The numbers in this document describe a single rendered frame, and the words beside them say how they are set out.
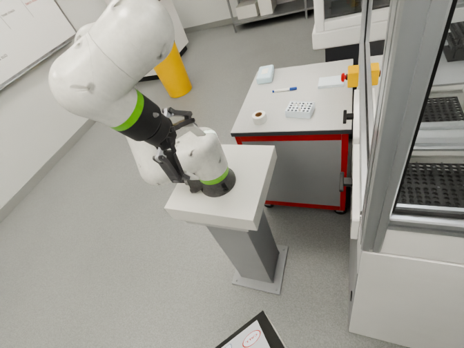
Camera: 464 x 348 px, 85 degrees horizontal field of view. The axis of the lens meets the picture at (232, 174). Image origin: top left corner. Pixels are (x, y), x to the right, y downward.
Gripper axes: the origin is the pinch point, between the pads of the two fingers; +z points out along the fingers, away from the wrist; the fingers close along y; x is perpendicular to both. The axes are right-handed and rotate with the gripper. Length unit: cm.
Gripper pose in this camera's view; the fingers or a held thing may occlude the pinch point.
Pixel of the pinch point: (196, 155)
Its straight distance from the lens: 74.8
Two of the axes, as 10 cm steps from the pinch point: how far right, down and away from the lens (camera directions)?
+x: 9.0, -0.3, -4.3
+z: 4.2, 2.8, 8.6
